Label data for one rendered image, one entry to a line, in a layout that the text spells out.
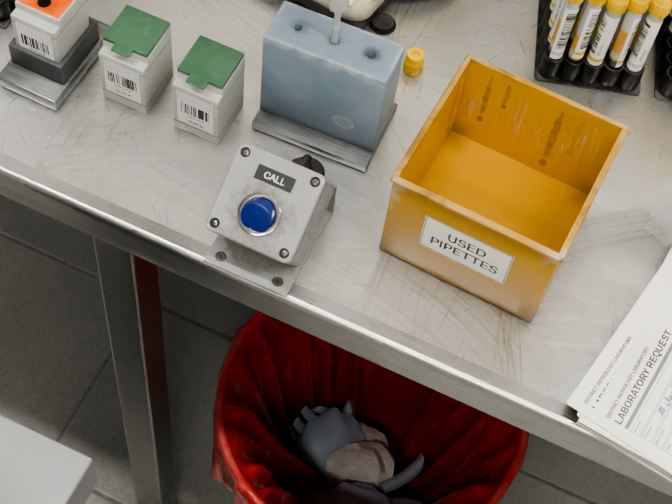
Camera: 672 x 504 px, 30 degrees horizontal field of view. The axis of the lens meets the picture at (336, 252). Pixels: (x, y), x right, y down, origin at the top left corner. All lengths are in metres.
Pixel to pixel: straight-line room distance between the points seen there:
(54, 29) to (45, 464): 0.35
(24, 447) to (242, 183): 0.24
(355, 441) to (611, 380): 0.73
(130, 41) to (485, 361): 0.37
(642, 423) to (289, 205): 0.30
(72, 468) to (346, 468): 0.78
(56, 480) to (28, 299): 1.13
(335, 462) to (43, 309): 0.57
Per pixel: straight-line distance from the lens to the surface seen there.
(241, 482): 1.34
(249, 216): 0.90
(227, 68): 0.98
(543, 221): 1.00
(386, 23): 1.10
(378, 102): 0.96
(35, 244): 2.00
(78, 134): 1.03
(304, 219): 0.90
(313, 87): 0.98
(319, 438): 1.60
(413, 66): 1.06
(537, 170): 1.03
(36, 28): 1.01
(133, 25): 1.01
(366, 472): 1.59
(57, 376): 1.89
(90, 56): 1.06
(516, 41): 1.12
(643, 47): 1.07
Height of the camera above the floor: 1.71
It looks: 59 degrees down
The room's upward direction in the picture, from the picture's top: 9 degrees clockwise
